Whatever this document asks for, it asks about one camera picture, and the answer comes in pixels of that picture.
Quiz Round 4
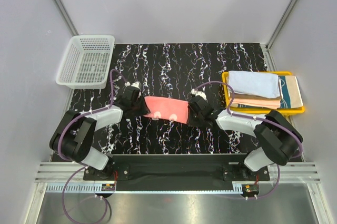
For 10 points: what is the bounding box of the pink striped cloth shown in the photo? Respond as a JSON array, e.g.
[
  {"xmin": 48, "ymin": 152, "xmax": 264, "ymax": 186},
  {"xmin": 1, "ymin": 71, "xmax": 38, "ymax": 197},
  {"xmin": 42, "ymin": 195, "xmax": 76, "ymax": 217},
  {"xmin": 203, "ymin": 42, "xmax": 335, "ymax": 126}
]
[{"xmin": 145, "ymin": 96, "xmax": 189, "ymax": 124}]

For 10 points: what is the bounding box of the light blue cloth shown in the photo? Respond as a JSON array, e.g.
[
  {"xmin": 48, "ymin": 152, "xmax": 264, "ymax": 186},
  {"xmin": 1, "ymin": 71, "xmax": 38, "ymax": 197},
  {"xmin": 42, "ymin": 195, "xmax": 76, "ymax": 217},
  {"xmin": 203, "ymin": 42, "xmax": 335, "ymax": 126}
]
[{"xmin": 228, "ymin": 71, "xmax": 281, "ymax": 99}]

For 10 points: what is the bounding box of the peach towel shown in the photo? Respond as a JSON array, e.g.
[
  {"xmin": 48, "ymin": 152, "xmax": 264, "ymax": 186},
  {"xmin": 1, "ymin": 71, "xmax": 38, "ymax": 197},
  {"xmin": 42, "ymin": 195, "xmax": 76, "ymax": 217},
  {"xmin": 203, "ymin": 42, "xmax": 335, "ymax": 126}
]
[{"xmin": 231, "ymin": 98, "xmax": 281, "ymax": 109}]

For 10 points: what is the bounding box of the teal beige Doraemon towel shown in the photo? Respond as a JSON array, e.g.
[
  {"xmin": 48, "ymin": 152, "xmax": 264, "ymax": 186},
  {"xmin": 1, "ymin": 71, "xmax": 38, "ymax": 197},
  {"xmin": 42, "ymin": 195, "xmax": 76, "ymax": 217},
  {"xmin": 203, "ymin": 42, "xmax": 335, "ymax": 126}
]
[{"xmin": 279, "ymin": 75, "xmax": 303, "ymax": 109}]

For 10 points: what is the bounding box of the yellow cloth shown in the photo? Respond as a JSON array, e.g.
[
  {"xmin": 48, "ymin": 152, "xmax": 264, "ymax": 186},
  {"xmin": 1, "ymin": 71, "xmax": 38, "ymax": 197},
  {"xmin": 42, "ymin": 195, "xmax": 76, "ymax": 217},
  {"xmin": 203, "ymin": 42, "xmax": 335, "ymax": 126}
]
[{"xmin": 228, "ymin": 92, "xmax": 282, "ymax": 101}]

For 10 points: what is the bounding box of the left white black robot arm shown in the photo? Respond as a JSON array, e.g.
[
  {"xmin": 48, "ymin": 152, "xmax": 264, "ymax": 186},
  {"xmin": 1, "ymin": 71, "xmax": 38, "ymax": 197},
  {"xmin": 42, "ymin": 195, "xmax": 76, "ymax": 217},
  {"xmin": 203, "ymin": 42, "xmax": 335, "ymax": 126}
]
[{"xmin": 49, "ymin": 83, "xmax": 150, "ymax": 180}]

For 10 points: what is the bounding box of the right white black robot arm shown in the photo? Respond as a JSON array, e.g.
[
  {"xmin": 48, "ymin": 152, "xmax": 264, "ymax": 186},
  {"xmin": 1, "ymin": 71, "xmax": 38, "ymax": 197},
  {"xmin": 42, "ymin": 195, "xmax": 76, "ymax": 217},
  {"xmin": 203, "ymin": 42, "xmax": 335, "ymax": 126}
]
[{"xmin": 187, "ymin": 96, "xmax": 303, "ymax": 180}]

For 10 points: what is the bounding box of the yellow plastic tray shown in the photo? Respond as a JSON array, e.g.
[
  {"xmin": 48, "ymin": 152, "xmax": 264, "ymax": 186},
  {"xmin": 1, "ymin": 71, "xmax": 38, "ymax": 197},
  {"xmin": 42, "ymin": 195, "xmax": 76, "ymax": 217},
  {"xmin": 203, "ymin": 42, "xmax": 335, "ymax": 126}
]
[{"xmin": 231, "ymin": 71, "xmax": 305, "ymax": 116}]

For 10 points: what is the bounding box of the white plastic basket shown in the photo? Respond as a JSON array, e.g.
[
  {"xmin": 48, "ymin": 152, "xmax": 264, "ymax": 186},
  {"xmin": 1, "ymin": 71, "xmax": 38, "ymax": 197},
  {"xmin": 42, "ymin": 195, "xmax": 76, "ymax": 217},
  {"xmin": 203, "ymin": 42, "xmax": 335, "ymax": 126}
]
[{"xmin": 55, "ymin": 35, "xmax": 115, "ymax": 90}]

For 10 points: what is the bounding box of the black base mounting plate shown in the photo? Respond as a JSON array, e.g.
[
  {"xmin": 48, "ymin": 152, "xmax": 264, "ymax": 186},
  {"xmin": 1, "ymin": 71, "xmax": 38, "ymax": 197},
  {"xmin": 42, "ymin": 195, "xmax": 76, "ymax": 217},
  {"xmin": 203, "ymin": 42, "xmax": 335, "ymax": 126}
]
[{"xmin": 83, "ymin": 154, "xmax": 270, "ymax": 194}]

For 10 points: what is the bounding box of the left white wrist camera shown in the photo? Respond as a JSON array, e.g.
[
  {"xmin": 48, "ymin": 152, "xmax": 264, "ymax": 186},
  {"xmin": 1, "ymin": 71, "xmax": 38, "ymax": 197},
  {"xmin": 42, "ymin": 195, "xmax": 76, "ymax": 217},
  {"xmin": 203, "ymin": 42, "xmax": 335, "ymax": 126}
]
[{"xmin": 124, "ymin": 82, "xmax": 142, "ymax": 90}]

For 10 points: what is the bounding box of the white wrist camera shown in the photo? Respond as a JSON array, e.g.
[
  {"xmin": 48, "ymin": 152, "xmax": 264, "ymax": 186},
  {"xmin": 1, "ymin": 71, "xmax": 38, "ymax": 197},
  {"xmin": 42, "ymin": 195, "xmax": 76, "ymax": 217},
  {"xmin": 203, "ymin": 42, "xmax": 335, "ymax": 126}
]
[
  {"xmin": 191, "ymin": 89, "xmax": 207, "ymax": 101},
  {"xmin": 124, "ymin": 82, "xmax": 142, "ymax": 90}
]

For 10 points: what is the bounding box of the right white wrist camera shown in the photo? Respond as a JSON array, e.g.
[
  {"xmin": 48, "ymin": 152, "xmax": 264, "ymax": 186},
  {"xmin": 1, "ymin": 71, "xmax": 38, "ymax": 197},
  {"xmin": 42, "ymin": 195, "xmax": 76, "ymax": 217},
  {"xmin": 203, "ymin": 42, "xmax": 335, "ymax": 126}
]
[{"xmin": 191, "ymin": 89, "xmax": 207, "ymax": 101}]

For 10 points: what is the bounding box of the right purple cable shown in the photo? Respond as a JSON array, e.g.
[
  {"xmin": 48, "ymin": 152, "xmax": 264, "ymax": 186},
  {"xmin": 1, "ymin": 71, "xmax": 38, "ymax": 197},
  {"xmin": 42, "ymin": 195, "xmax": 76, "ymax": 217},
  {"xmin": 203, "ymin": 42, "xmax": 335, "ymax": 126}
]
[{"xmin": 194, "ymin": 81, "xmax": 304, "ymax": 200}]

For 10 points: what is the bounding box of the purple cable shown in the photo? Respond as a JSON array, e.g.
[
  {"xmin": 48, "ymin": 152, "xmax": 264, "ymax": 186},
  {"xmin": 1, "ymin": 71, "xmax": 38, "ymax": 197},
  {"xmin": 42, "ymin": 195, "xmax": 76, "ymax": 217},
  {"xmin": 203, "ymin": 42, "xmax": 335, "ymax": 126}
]
[
  {"xmin": 194, "ymin": 81, "xmax": 304, "ymax": 200},
  {"xmin": 58, "ymin": 69, "xmax": 130, "ymax": 222}
]

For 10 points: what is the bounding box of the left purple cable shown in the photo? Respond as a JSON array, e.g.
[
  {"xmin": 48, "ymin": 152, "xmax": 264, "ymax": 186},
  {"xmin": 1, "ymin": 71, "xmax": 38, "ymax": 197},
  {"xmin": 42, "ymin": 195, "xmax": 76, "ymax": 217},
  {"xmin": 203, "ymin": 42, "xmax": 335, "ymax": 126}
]
[{"xmin": 58, "ymin": 69, "xmax": 130, "ymax": 222}]

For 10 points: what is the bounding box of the aluminium front rail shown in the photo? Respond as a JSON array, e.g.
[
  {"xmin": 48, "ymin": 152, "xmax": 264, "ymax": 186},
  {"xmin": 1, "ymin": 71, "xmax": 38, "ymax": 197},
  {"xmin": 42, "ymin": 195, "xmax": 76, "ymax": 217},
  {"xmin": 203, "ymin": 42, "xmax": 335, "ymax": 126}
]
[{"xmin": 35, "ymin": 162, "xmax": 320, "ymax": 194}]

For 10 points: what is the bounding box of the left aluminium frame post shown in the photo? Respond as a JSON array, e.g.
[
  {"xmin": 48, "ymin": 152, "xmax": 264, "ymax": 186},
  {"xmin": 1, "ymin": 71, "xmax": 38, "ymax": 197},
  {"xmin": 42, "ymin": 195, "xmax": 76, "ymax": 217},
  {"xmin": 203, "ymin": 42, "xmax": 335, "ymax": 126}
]
[{"xmin": 53, "ymin": 0, "xmax": 79, "ymax": 36}]

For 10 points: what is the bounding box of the aluminium frame post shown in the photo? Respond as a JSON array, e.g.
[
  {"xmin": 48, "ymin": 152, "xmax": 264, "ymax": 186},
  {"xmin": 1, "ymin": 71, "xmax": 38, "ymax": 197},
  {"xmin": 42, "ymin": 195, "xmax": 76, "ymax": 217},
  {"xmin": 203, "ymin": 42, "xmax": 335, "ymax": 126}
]
[
  {"xmin": 265, "ymin": 0, "xmax": 298, "ymax": 51},
  {"xmin": 53, "ymin": 0, "xmax": 79, "ymax": 36}
]

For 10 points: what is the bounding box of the right aluminium frame post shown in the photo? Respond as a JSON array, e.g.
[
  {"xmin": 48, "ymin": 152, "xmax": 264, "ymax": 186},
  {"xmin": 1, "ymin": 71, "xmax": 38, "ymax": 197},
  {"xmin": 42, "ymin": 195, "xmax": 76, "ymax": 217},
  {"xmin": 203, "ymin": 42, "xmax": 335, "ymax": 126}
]
[{"xmin": 265, "ymin": 0, "xmax": 298, "ymax": 51}]

